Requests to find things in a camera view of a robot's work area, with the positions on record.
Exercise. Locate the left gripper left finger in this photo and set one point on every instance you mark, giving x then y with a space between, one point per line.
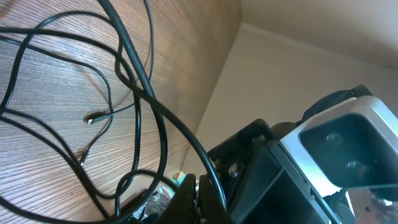
181 208

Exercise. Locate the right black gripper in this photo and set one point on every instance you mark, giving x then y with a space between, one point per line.
263 184

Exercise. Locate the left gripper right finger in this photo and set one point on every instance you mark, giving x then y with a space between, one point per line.
210 209

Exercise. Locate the black USB-A cable blue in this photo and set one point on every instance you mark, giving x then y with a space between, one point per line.
147 94

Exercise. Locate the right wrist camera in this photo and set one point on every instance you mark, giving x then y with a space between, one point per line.
352 145

